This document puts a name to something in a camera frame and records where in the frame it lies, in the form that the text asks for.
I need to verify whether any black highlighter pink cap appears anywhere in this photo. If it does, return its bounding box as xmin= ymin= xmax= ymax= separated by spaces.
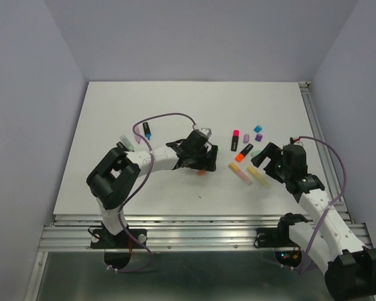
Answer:
xmin=231 ymin=130 xmax=240 ymax=152

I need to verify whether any black highlighter orange cap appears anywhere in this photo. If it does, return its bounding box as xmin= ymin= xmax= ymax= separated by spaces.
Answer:
xmin=234 ymin=144 xmax=253 ymax=162

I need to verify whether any black highlighter blue tip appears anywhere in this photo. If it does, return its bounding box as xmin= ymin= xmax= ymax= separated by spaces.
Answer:
xmin=142 ymin=122 xmax=152 ymax=140

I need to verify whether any pastel purple highlighter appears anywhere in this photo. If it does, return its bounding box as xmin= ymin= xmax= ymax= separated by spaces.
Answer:
xmin=133 ymin=126 xmax=141 ymax=144

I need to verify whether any pastel yellow highlighter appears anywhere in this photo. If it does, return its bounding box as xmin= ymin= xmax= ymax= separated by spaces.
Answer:
xmin=247 ymin=166 xmax=271 ymax=189

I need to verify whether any pastel purple cap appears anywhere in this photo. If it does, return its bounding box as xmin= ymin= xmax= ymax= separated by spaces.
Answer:
xmin=243 ymin=134 xmax=250 ymax=144

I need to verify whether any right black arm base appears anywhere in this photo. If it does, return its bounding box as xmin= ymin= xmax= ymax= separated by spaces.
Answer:
xmin=254 ymin=228 xmax=299 ymax=248

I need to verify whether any aluminium rail right side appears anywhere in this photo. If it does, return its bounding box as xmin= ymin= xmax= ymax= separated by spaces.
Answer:
xmin=298 ymin=82 xmax=341 ymax=198

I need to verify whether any blue highlighter cap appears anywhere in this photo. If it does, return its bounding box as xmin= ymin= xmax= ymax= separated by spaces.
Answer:
xmin=254 ymin=125 xmax=263 ymax=133

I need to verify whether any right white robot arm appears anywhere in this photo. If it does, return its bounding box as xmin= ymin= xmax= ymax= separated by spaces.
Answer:
xmin=251 ymin=139 xmax=376 ymax=300

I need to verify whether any pastel green highlighter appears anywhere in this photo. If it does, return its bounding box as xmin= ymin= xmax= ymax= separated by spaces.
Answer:
xmin=120 ymin=135 xmax=135 ymax=152

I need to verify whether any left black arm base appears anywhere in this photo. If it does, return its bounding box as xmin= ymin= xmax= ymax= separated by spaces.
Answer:
xmin=88 ymin=227 xmax=143 ymax=250

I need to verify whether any black highlighter purple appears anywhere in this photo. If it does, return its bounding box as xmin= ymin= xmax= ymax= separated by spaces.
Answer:
xmin=117 ymin=142 xmax=126 ymax=150

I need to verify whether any aluminium frame rail front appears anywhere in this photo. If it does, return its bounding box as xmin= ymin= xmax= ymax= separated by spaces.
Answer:
xmin=37 ymin=214 xmax=374 ymax=251

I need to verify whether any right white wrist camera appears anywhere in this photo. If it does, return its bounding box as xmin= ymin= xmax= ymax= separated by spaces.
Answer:
xmin=290 ymin=137 xmax=303 ymax=146

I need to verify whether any pastel pink highlighter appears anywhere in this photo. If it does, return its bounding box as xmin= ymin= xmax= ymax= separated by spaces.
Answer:
xmin=228 ymin=162 xmax=253 ymax=186

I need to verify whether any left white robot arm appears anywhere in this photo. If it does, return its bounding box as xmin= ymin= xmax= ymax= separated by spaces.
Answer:
xmin=86 ymin=128 xmax=218 ymax=247

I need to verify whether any pastel green cap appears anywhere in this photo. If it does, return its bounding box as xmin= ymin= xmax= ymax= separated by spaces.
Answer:
xmin=251 ymin=150 xmax=261 ymax=157

